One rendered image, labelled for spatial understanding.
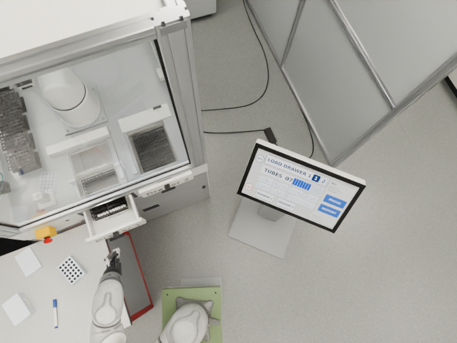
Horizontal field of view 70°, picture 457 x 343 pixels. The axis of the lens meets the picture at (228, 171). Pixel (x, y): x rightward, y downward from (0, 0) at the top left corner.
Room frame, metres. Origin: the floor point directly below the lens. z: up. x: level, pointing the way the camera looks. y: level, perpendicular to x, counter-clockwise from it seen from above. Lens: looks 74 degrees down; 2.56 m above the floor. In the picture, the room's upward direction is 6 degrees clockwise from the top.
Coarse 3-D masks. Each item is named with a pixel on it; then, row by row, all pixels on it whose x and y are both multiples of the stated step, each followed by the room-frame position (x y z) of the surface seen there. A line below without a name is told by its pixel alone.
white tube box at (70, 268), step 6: (72, 258) -0.05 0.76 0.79; (60, 264) -0.09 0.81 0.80; (66, 264) -0.08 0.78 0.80; (72, 264) -0.08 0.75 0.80; (78, 264) -0.08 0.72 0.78; (60, 270) -0.12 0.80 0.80; (66, 270) -0.11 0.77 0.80; (72, 270) -0.11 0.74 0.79; (78, 270) -0.11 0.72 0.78; (84, 270) -0.11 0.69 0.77; (66, 276) -0.14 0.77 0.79; (72, 276) -0.14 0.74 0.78; (78, 276) -0.14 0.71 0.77; (72, 282) -0.17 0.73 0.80
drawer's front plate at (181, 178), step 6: (180, 174) 0.42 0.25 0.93; (186, 174) 0.42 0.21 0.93; (168, 180) 0.38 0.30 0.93; (174, 180) 0.39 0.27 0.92; (180, 180) 0.40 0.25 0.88; (186, 180) 0.41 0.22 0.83; (150, 186) 0.34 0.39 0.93; (156, 186) 0.34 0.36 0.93; (162, 186) 0.35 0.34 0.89; (144, 192) 0.31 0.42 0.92; (150, 192) 0.32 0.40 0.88; (156, 192) 0.33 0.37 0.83
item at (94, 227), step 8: (128, 200) 0.27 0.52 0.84; (136, 208) 0.23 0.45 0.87; (88, 216) 0.16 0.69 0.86; (120, 216) 0.18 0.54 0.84; (128, 216) 0.19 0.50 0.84; (136, 216) 0.18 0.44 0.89; (88, 224) 0.12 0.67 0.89; (96, 224) 0.13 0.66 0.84; (104, 224) 0.13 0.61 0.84; (112, 224) 0.14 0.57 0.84; (120, 224) 0.14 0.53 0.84; (96, 232) 0.09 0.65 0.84
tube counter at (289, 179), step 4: (288, 176) 0.42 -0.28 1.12; (292, 176) 0.42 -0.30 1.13; (284, 180) 0.40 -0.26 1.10; (288, 180) 0.40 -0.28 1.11; (292, 180) 0.40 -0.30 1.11; (296, 180) 0.40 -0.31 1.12; (300, 180) 0.40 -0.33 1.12; (292, 184) 0.39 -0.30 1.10; (296, 184) 0.39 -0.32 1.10; (300, 184) 0.39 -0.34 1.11; (304, 184) 0.39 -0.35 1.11; (308, 184) 0.39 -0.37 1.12; (312, 184) 0.39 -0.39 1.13; (304, 188) 0.38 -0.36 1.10; (308, 188) 0.38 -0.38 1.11; (312, 188) 0.38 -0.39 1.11; (316, 188) 0.38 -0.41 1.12; (320, 188) 0.38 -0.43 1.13; (312, 192) 0.36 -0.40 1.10; (316, 192) 0.36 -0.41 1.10; (320, 192) 0.36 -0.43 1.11
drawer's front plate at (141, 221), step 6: (132, 222) 0.15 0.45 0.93; (138, 222) 0.16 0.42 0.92; (144, 222) 0.17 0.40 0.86; (114, 228) 0.11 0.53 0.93; (120, 228) 0.12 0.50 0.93; (126, 228) 0.12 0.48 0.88; (132, 228) 0.13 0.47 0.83; (102, 234) 0.08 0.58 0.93; (108, 234) 0.08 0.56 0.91; (90, 240) 0.04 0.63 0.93; (96, 240) 0.05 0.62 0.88
